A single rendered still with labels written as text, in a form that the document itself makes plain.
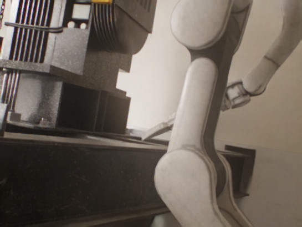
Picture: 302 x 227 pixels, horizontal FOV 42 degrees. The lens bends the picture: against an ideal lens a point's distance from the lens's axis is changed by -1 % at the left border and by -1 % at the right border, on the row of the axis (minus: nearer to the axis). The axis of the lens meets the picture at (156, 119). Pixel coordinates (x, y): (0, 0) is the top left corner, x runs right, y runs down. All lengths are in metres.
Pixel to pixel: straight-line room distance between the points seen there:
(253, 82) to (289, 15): 0.23
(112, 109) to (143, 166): 0.69
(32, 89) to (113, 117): 0.57
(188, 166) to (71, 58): 0.90
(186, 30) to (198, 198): 0.43
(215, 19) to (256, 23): 1.61
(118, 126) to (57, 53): 0.54
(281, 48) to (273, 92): 1.22
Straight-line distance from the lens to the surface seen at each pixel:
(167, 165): 1.04
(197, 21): 1.07
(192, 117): 1.07
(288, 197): 2.42
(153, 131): 1.40
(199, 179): 1.01
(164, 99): 2.80
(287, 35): 1.32
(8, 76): 1.68
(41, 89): 1.68
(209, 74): 1.07
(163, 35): 2.92
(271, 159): 2.43
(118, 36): 1.71
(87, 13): 1.80
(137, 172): 1.49
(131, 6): 1.80
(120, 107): 2.11
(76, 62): 1.74
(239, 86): 1.33
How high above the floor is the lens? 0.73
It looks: 1 degrees up
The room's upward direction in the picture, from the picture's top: 9 degrees clockwise
